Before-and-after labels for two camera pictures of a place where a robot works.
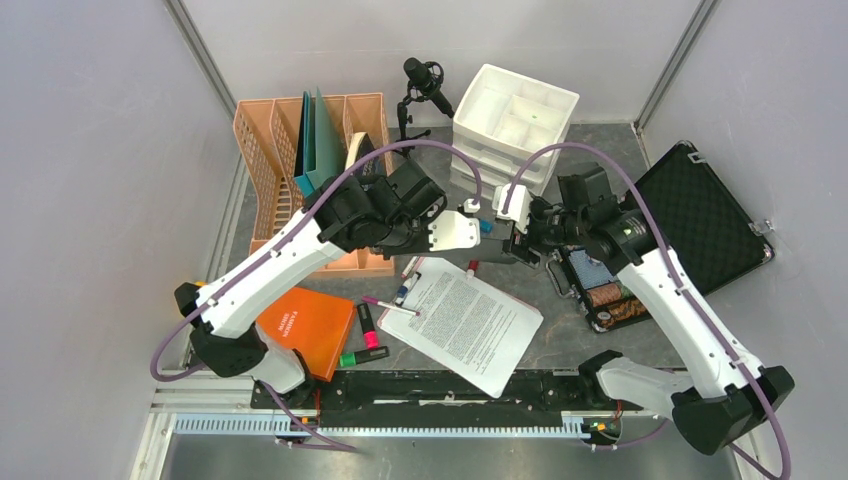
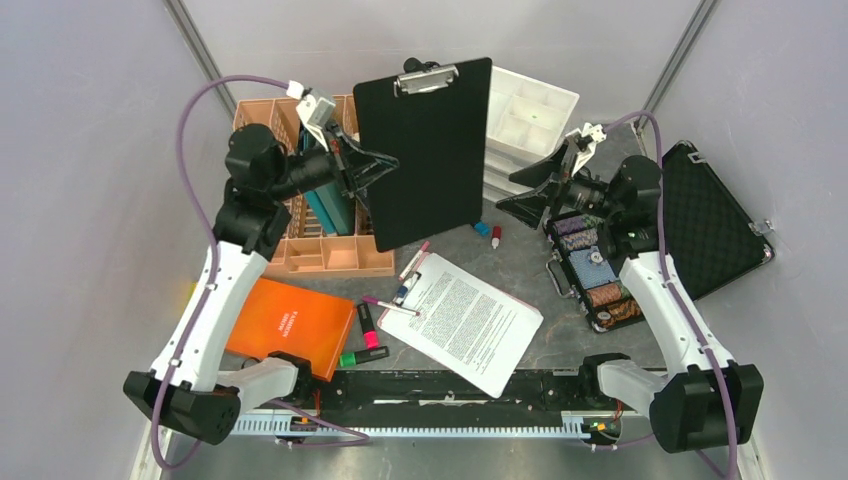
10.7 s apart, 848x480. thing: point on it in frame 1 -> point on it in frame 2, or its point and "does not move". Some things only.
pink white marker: [409, 267] does not move
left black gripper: [421, 248] -> [356, 167]
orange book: [316, 325] does not move
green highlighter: [362, 356] does not move
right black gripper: [518, 245] -> [529, 207]
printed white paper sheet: [465, 328] does not move
